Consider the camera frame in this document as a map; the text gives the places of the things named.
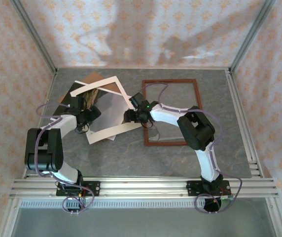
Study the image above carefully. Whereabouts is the green circuit board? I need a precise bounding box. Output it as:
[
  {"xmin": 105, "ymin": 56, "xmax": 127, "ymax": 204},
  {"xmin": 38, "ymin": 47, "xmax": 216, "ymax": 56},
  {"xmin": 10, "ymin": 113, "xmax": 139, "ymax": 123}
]
[{"xmin": 220, "ymin": 196, "xmax": 235, "ymax": 207}]

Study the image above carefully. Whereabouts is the white-bordered glossy photo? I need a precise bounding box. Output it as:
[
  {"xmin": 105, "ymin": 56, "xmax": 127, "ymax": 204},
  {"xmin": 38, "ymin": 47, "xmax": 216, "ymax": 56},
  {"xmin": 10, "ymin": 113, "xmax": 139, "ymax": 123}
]
[{"xmin": 49, "ymin": 79, "xmax": 129, "ymax": 142}]

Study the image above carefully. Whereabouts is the grey metal panel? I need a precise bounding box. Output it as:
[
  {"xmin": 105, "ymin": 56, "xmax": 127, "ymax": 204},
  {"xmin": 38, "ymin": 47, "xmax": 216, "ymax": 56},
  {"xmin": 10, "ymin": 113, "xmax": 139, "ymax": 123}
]
[{"xmin": 7, "ymin": 207, "xmax": 280, "ymax": 237}]

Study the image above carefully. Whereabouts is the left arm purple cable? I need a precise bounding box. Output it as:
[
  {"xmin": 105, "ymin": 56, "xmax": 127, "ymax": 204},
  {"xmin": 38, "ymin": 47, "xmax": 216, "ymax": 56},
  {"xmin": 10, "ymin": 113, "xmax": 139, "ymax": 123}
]
[{"xmin": 36, "ymin": 102, "xmax": 94, "ymax": 215}]

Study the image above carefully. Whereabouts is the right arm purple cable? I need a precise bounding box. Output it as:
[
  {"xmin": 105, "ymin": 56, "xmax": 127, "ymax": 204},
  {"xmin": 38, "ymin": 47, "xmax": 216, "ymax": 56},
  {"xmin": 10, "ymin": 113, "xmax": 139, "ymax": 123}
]
[{"xmin": 144, "ymin": 82, "xmax": 242, "ymax": 214}]

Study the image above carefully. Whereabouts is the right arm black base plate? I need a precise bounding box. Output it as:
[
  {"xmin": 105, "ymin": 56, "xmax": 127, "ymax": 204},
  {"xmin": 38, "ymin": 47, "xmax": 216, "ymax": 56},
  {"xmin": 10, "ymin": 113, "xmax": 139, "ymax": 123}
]
[{"xmin": 186, "ymin": 180, "xmax": 231, "ymax": 198}]

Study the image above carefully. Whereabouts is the white mat board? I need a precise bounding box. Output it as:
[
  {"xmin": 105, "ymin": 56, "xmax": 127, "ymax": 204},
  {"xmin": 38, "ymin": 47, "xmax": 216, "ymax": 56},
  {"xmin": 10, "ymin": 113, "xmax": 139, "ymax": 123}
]
[{"xmin": 70, "ymin": 76, "xmax": 143, "ymax": 145}]

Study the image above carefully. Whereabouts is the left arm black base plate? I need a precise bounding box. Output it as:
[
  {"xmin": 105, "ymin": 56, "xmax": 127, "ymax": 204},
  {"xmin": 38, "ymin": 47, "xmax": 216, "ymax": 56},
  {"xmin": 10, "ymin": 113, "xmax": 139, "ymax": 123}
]
[{"xmin": 56, "ymin": 181, "xmax": 101, "ymax": 198}]

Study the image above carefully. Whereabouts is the wide aluminium rail beam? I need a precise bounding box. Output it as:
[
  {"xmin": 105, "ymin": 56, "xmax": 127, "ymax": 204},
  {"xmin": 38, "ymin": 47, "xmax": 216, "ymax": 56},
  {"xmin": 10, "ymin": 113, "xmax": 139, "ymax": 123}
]
[{"xmin": 9, "ymin": 176, "xmax": 279, "ymax": 199}]

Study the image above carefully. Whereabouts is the aluminium corner post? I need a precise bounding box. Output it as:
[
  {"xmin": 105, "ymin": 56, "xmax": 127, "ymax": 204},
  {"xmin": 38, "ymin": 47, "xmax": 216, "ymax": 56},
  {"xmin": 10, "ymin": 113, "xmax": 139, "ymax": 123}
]
[
  {"xmin": 9, "ymin": 0, "xmax": 59, "ymax": 75},
  {"xmin": 229, "ymin": 0, "xmax": 277, "ymax": 74}
]

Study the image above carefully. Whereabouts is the thin aluminium side rail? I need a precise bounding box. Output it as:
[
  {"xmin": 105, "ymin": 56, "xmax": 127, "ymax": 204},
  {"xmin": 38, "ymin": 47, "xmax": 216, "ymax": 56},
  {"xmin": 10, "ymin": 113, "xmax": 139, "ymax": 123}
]
[{"xmin": 22, "ymin": 70, "xmax": 58, "ymax": 178}]

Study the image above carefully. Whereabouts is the grooved aluminium side rail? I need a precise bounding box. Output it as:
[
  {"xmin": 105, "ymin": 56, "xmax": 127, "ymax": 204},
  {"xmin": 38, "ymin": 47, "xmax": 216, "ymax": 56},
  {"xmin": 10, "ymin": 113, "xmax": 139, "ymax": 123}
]
[{"xmin": 225, "ymin": 69, "xmax": 265, "ymax": 178}]

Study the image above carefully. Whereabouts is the brown wooden picture frame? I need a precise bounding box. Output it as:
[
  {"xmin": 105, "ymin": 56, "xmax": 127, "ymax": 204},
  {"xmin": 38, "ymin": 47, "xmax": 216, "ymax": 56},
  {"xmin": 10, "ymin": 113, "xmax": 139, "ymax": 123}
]
[{"xmin": 141, "ymin": 78, "xmax": 203, "ymax": 147}]

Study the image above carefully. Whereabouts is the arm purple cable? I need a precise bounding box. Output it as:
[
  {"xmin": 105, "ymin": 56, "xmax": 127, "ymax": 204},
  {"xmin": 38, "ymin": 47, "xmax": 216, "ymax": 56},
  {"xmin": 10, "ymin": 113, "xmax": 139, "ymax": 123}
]
[
  {"xmin": 36, "ymin": 102, "xmax": 94, "ymax": 215},
  {"xmin": 144, "ymin": 82, "xmax": 242, "ymax": 214}
]

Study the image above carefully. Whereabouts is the grey slotted cable duct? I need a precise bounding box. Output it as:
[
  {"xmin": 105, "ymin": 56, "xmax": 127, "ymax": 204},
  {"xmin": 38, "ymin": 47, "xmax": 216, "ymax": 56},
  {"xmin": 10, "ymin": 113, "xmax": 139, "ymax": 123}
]
[{"xmin": 19, "ymin": 198, "xmax": 271, "ymax": 208}]

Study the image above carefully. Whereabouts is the brown fibreboard backing board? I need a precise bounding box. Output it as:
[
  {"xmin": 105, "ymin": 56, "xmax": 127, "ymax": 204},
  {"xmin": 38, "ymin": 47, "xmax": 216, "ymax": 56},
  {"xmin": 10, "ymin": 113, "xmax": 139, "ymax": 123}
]
[{"xmin": 53, "ymin": 71, "xmax": 106, "ymax": 117}]

